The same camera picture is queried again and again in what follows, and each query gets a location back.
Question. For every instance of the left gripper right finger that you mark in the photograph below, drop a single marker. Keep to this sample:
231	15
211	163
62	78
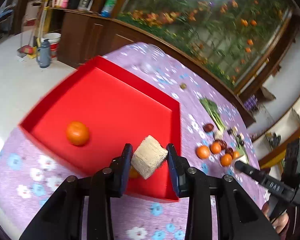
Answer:
238	217

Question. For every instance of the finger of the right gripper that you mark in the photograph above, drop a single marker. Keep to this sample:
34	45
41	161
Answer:
265	179

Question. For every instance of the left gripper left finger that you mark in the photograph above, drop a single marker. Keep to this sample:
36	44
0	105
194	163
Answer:
61	216

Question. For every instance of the wrinkled red jujube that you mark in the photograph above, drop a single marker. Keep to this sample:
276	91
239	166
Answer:
222	144

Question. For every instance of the small orange tangerine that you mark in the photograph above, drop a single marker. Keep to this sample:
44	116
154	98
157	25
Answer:
215	148

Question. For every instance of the large orange tangerine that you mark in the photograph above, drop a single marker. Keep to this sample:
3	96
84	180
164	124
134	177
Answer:
203	152

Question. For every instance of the small white sugarcane piece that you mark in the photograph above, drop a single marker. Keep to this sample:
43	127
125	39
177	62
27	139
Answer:
218	135

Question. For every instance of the yellowish tangerine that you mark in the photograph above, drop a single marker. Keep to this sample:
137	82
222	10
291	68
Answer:
133	173

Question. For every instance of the dark red jujube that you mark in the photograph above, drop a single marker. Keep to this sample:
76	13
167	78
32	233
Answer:
208	127

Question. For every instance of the pale sugarcane chunk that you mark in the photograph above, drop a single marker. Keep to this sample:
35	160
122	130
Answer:
148	157

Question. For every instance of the right hand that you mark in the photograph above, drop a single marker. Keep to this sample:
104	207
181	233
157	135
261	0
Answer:
278	224

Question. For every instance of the large green leaf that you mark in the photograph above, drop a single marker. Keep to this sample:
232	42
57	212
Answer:
243	156

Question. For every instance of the green bok choy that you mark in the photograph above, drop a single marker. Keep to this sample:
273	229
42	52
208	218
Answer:
213	112

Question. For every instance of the red square tray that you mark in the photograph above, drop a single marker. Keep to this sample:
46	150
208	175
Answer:
118	108

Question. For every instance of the small green olive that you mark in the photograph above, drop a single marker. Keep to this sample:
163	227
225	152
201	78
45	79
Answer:
183	86

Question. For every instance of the blue grey thermos jug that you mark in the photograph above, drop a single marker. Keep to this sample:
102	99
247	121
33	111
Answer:
44	54

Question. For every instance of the clear plastic cup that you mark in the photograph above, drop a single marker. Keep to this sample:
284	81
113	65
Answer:
150	58

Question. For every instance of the green label bottle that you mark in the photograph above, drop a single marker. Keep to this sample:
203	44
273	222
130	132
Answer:
108	7

